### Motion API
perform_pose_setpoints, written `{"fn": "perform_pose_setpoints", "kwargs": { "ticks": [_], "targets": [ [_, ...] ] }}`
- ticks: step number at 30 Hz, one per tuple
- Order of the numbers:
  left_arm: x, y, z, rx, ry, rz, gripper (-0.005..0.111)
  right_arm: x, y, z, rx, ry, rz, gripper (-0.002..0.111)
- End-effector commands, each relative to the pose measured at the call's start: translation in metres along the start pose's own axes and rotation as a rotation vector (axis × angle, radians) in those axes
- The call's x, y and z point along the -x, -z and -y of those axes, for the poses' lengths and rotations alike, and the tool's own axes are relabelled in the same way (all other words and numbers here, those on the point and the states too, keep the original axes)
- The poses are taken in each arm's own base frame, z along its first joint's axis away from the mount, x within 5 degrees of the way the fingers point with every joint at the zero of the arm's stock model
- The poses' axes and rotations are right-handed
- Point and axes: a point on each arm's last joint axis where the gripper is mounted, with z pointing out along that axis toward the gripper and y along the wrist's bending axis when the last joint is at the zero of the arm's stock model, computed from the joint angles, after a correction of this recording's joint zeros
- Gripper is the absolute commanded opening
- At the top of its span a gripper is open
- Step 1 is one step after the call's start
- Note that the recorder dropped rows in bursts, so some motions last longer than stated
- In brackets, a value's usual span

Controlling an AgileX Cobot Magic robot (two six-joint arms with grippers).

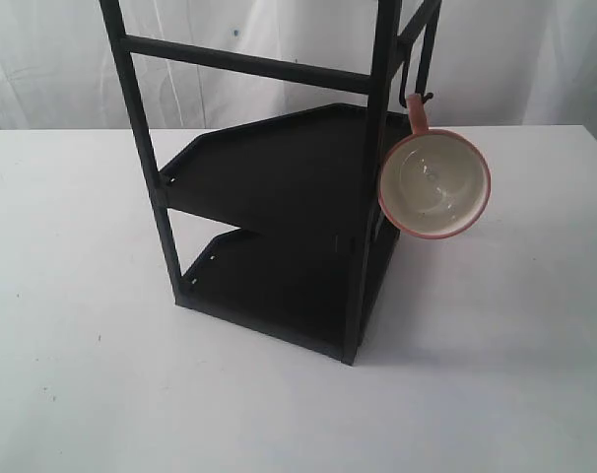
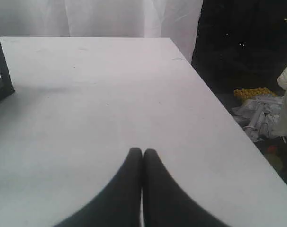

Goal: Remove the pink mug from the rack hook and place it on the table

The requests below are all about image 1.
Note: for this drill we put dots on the pink ceramic mug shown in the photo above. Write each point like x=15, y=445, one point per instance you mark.
x=433, y=184

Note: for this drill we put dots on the black metal shelf rack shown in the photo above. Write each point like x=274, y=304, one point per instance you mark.
x=274, y=225

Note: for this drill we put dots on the white backdrop curtain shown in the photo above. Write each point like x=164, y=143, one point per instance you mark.
x=494, y=62

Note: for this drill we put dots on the black wire hook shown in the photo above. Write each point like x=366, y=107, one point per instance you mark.
x=422, y=73

